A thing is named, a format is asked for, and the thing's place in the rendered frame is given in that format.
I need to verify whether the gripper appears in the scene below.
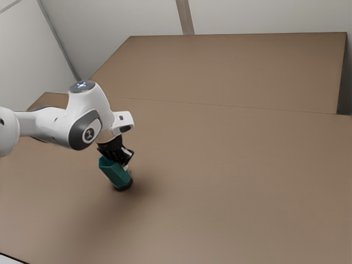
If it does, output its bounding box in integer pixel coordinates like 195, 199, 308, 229
96, 136, 135, 172

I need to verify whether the teal faceted mug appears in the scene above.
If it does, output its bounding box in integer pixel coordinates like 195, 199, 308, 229
98, 155, 134, 192

